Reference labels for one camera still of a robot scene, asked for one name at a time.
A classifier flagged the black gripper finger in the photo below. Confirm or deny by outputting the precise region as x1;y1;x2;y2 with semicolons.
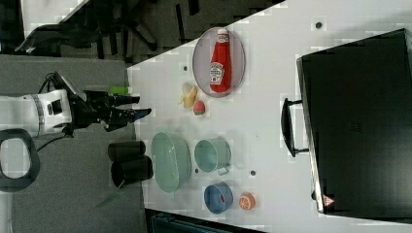
105;109;152;132
113;95;140;106

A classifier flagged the peeled toy banana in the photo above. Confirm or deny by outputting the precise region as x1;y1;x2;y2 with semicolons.
180;83;197;109

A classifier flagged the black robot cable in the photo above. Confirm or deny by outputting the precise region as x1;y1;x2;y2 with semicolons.
36;72;74;153

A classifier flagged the black toaster oven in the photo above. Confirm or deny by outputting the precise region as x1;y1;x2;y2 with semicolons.
296;28;412;223

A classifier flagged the upper black cylinder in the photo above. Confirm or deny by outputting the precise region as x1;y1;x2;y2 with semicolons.
108;141;146;162

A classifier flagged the red ketchup bottle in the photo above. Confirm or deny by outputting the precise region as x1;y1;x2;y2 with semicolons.
210;28;231;93

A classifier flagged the green marker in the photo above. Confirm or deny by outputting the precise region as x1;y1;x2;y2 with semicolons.
110;86;129;95

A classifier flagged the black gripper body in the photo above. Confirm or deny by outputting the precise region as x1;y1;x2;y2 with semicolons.
68;90;115;130

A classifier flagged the grey round plate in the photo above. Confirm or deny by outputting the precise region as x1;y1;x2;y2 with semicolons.
192;27;245;98

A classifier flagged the red toy strawberry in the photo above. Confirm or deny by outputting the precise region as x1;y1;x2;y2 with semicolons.
193;101;206;116

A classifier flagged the blue cup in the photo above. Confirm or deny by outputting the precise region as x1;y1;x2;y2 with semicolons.
203;182;233;215

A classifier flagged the green perforated colander basket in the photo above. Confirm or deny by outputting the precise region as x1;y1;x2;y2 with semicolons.
151;132;191;193

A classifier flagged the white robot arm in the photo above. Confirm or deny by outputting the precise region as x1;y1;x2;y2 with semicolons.
1;90;152;192

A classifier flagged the green cup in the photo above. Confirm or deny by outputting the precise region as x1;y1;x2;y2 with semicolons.
194;138;231;176

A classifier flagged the orange slice toy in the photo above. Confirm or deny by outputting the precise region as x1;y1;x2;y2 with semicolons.
238;192;256;211

